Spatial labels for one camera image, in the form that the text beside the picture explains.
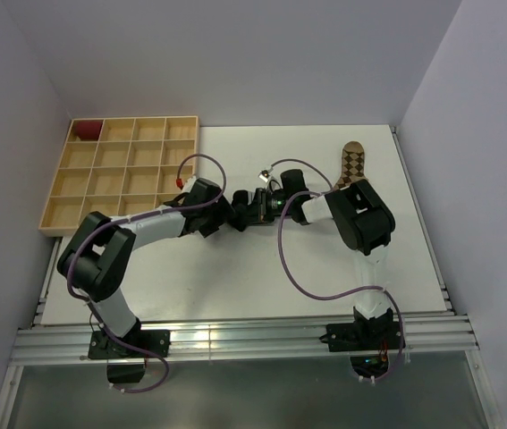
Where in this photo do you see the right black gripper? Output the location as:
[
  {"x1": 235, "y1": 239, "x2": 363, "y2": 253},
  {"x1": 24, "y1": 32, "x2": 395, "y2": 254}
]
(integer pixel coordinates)
[{"x1": 238, "y1": 189, "x2": 293, "y2": 226}]

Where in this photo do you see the black sock with blue marks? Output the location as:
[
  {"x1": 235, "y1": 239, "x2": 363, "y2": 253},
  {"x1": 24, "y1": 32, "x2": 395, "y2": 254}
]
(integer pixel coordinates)
[{"x1": 232, "y1": 189, "x2": 259, "y2": 232}]

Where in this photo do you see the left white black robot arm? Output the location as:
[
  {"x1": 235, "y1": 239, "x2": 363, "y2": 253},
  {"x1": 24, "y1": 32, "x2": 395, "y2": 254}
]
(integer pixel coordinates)
[{"x1": 57, "y1": 179, "x2": 239, "y2": 357}]

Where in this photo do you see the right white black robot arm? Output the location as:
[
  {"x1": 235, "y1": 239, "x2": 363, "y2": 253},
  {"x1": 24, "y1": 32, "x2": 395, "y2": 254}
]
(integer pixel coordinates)
[{"x1": 246, "y1": 169, "x2": 399, "y2": 349}]

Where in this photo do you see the brown argyle sock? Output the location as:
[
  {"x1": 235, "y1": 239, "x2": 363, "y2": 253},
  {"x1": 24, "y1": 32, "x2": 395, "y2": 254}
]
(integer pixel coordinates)
[{"x1": 332, "y1": 140, "x2": 367, "y2": 190}]

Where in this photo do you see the wooden compartment tray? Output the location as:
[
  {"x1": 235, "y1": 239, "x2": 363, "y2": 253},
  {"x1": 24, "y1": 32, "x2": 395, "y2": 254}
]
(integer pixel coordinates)
[{"x1": 39, "y1": 116, "x2": 199, "y2": 237}]

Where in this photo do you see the red rolled sock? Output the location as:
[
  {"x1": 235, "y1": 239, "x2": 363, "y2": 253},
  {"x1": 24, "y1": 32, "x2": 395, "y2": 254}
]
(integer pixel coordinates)
[{"x1": 73, "y1": 120, "x2": 104, "y2": 141}]

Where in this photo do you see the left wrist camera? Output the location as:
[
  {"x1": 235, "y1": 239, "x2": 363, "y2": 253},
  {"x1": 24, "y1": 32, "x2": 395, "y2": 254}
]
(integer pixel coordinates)
[{"x1": 175, "y1": 175, "x2": 198, "y2": 193}]

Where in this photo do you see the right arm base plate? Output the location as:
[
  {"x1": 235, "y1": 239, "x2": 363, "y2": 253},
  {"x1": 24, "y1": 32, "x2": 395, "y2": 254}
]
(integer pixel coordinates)
[{"x1": 319, "y1": 320, "x2": 402, "y2": 352}]

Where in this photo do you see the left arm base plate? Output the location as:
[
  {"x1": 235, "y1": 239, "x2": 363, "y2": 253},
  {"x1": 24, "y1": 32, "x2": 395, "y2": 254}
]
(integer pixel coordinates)
[{"x1": 88, "y1": 330, "x2": 170, "y2": 391}]

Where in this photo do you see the aluminium rail frame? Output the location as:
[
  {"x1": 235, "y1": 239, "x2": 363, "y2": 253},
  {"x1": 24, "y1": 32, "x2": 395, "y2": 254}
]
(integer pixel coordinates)
[{"x1": 0, "y1": 125, "x2": 502, "y2": 428}]

